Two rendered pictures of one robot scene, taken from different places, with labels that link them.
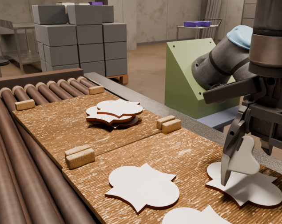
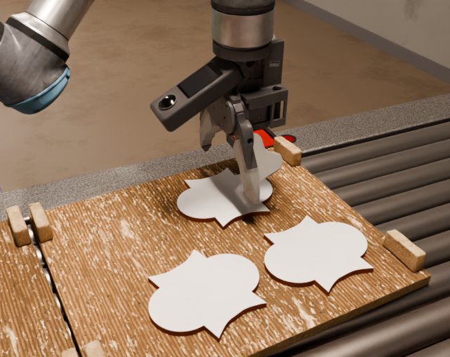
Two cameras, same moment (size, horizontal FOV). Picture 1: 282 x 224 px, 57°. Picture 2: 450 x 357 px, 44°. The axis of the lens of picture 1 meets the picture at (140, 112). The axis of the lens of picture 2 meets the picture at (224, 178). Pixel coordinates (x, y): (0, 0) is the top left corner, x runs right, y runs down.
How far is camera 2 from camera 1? 56 cm
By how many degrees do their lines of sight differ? 70
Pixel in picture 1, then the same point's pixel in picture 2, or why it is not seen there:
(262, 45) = (255, 26)
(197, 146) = (115, 211)
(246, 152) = (261, 151)
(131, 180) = (193, 301)
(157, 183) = (209, 272)
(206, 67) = not seen: outside the picture
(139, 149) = (88, 284)
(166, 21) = not seen: outside the picture
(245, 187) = (238, 196)
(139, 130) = (11, 274)
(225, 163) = (255, 178)
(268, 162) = (171, 166)
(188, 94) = not seen: outside the picture
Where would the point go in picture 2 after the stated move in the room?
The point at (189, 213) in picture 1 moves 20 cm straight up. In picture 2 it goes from (276, 253) to (286, 110)
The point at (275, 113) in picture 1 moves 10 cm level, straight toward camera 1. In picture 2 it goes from (274, 93) to (345, 116)
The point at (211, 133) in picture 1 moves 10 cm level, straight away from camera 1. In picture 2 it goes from (63, 190) to (15, 173)
